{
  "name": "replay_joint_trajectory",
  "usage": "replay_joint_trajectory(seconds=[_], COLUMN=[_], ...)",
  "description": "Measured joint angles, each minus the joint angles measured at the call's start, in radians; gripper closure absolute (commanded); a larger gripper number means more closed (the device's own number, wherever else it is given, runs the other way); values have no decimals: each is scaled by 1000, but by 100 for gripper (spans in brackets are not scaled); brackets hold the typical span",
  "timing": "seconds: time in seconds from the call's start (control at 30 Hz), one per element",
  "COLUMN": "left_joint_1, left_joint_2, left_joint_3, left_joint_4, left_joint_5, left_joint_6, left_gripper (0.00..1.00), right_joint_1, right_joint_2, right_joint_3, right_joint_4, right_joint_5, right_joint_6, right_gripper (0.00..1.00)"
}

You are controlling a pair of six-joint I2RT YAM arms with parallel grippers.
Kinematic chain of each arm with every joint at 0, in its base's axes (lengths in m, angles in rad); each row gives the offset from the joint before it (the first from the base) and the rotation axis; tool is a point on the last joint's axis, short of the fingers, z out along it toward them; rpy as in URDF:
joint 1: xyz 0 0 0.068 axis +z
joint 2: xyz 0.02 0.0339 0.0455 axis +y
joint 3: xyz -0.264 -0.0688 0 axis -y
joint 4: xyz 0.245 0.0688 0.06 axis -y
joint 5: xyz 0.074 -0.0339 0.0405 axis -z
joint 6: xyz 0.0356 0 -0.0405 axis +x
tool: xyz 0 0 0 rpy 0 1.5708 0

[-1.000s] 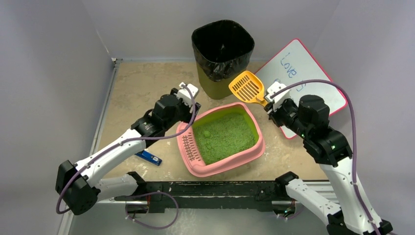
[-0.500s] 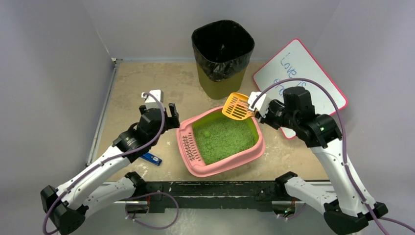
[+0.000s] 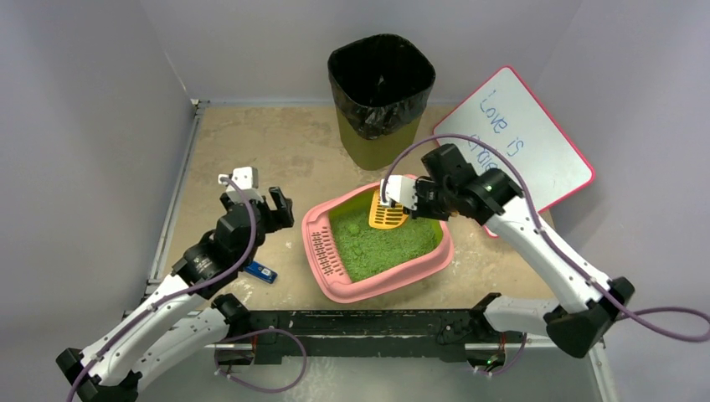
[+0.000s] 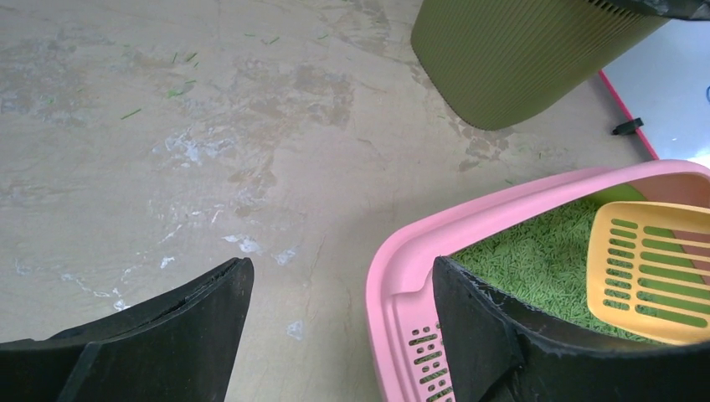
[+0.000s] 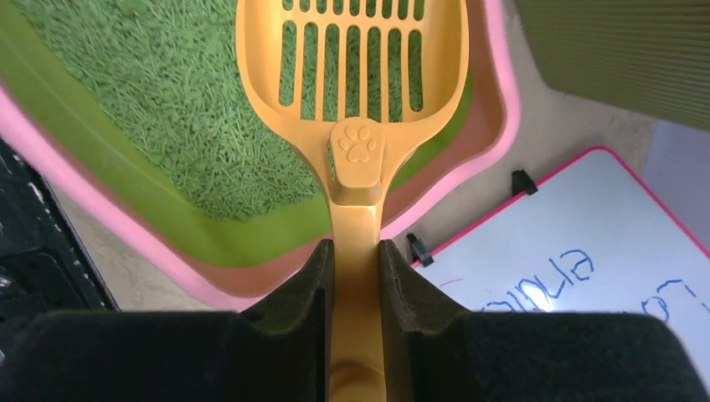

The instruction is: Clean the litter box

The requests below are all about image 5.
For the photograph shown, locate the green cat litter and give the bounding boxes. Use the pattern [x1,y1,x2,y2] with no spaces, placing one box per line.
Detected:
[11,0,425,223]

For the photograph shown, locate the pink and green litter box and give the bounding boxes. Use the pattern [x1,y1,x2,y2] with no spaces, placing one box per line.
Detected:
[1,1,521,311]

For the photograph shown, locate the black whiteboard clip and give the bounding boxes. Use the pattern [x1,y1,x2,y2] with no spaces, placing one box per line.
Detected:
[406,233,434,267]
[511,169,538,198]

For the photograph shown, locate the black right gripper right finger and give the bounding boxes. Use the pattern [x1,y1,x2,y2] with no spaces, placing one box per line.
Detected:
[378,240,709,401]

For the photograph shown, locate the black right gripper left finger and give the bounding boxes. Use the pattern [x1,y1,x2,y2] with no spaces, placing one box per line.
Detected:
[1,240,333,401]

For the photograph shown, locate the yellow litter scoop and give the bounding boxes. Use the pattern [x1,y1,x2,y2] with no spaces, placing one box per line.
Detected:
[235,1,469,401]

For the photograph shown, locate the olive green trash bin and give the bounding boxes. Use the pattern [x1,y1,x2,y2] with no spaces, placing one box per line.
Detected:
[515,0,709,131]

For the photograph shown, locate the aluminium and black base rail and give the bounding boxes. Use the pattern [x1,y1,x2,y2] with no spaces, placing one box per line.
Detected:
[1,142,118,353]

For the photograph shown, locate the pink framed whiteboard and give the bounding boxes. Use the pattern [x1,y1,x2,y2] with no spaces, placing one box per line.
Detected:
[414,147,709,382]

